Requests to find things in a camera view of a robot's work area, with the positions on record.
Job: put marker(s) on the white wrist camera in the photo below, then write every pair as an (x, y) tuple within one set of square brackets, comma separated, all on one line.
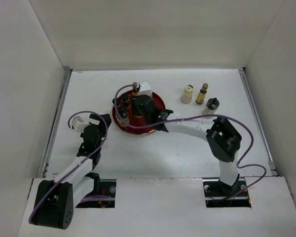
[(79, 125), (145, 88)]

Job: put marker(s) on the round red lacquer tray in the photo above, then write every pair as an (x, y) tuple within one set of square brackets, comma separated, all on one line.
[(134, 119)]

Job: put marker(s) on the yellow label oil bottle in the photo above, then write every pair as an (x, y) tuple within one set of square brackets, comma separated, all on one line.
[(202, 94), (135, 89)]

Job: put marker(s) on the cream lid glass jar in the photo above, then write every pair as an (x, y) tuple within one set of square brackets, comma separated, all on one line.
[(186, 96)]

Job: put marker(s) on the black knob lid glass jar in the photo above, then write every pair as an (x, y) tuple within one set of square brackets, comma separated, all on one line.
[(211, 106)]

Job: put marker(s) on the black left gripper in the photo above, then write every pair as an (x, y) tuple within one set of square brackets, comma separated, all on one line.
[(102, 130)]

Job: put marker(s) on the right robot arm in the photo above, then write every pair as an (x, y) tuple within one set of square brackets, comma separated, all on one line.
[(223, 139)]

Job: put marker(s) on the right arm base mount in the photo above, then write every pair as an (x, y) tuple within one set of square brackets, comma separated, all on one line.
[(220, 195)]

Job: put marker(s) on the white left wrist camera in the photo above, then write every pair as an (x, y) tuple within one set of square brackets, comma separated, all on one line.
[(79, 125)]

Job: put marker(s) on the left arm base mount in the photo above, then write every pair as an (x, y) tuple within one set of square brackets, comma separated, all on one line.
[(102, 197)]

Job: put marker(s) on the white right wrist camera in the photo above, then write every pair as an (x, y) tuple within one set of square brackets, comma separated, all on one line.
[(145, 88)]

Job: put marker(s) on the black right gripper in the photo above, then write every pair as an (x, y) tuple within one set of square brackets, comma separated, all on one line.
[(135, 108)]

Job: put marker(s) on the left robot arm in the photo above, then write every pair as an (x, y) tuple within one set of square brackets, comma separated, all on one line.
[(57, 198)]

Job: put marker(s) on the black cap spice bottle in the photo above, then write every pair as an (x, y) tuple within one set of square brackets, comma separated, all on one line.
[(123, 119), (117, 102), (125, 100)]

